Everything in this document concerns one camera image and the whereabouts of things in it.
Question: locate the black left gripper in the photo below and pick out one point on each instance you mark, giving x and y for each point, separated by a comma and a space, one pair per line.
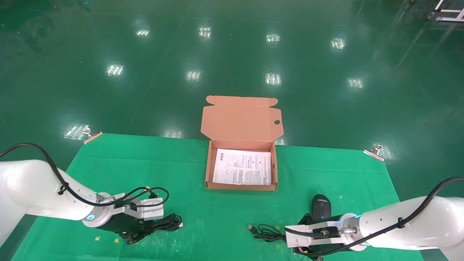
117, 224

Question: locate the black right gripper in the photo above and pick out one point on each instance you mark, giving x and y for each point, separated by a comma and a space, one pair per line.
307, 219

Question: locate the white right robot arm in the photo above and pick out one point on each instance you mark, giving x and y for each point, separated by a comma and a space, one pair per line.
417, 221

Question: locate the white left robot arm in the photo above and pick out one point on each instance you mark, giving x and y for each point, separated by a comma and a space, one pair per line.
32, 188

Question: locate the open brown cardboard box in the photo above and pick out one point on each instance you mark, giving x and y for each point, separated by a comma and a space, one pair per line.
239, 119

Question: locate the white printed instruction sheet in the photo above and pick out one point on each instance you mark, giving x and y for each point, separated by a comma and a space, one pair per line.
239, 166

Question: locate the green table mat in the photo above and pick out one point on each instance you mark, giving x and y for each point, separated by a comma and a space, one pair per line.
217, 214

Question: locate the metal binder clip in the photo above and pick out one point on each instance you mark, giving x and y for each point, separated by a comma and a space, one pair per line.
92, 137
373, 154

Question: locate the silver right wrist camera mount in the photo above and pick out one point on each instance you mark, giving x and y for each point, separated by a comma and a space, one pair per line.
297, 235

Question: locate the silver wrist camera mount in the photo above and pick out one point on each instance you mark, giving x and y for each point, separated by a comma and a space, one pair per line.
148, 212
297, 235

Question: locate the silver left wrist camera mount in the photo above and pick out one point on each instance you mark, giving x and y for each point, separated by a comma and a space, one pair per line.
148, 212

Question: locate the white metal cart frame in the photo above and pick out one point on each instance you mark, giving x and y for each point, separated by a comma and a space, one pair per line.
449, 19

